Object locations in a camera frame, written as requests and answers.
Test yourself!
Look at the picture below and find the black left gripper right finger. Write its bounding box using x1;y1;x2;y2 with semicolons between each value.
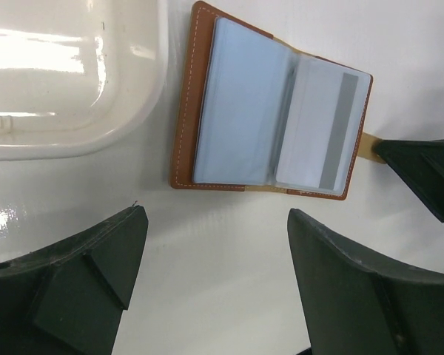
287;209;444;354

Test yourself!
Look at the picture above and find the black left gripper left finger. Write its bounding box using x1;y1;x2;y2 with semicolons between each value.
0;205;148;354

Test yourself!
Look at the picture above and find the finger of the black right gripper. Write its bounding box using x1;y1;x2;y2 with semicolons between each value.
375;140;444;223

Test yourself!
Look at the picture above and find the brown leather card holder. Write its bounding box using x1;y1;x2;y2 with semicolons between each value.
169;1;374;200

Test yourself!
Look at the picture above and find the white oblong plastic tray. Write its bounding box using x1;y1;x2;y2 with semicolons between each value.
0;1;169;160

